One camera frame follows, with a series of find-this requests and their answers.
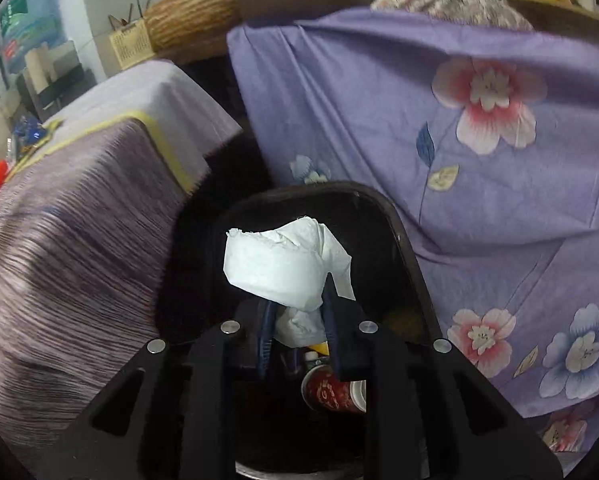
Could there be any woven wicker basket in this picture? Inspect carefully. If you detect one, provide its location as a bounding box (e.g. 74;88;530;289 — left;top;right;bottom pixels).
144;0;241;53

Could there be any red cylindrical tea canister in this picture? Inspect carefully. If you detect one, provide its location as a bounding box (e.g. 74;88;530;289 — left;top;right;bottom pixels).
301;365;367;413

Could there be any purple floral cloth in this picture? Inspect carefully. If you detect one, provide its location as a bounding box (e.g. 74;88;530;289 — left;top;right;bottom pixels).
228;9;599;476

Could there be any blue foil wrapper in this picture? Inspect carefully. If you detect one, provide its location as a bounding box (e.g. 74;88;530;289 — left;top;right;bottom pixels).
14;115;49;153

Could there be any water dispenser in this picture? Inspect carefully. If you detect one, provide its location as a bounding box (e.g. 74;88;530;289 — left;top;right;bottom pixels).
15;41;96;122

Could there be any paper towel roll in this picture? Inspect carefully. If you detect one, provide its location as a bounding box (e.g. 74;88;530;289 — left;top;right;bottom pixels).
25;47;55;96

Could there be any yellow foam fruit net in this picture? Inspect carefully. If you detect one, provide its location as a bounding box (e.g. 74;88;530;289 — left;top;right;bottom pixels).
309;341;330;356

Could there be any beige chopstick holder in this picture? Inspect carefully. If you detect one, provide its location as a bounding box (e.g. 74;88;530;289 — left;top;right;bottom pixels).
108;18;155;70

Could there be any purple striped tablecloth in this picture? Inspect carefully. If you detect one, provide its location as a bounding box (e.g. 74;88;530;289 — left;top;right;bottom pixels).
0;61;238;465

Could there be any black trash bin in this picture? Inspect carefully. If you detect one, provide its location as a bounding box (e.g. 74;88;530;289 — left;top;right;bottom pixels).
155;182;439;479

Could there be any patterned floral cloth cover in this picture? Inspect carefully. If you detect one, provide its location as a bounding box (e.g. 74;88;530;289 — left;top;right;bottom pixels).
371;0;534;32

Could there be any white tissue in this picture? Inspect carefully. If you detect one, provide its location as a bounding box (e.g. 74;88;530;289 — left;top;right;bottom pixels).
223;217;355;348

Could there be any blue water jug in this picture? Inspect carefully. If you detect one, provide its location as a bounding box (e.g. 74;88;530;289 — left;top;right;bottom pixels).
0;0;65;75

